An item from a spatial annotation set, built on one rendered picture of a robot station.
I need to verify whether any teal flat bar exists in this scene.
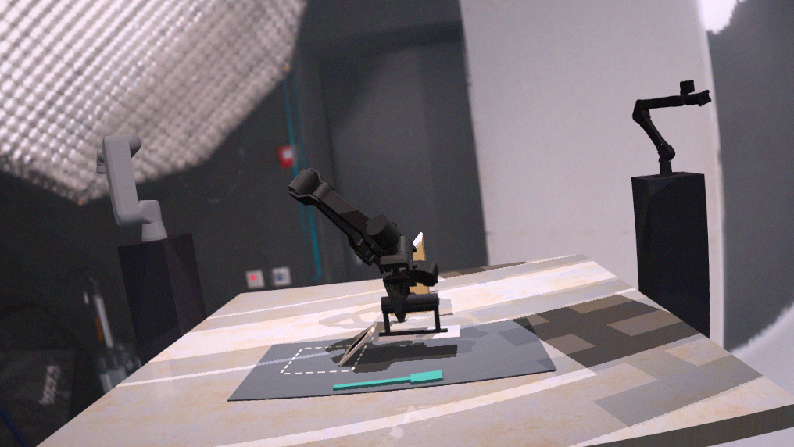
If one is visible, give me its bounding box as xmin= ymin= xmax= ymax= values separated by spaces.
xmin=334 ymin=370 xmax=443 ymax=391

